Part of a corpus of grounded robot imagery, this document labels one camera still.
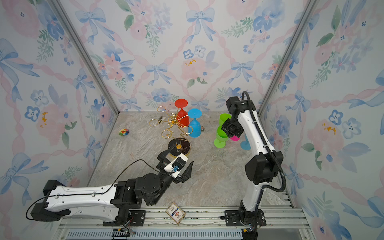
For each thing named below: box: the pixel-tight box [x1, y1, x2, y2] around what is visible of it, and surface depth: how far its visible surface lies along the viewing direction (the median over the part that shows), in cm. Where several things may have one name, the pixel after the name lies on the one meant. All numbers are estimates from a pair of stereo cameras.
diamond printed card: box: [165, 202, 186, 224], surface depth 76 cm
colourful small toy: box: [118, 128, 130, 136], surface depth 108 cm
